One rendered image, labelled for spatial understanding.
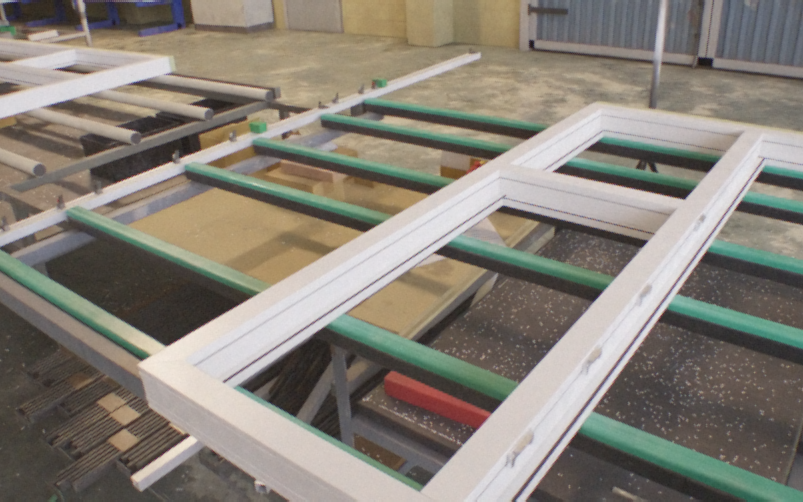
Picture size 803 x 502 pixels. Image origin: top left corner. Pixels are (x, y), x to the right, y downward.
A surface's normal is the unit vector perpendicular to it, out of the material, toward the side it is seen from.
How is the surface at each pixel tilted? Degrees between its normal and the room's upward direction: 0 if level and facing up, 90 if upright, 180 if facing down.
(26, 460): 0
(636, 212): 90
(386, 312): 0
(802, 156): 90
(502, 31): 90
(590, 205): 90
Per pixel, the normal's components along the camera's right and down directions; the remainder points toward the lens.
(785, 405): -0.04, -0.89
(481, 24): -0.60, 0.39
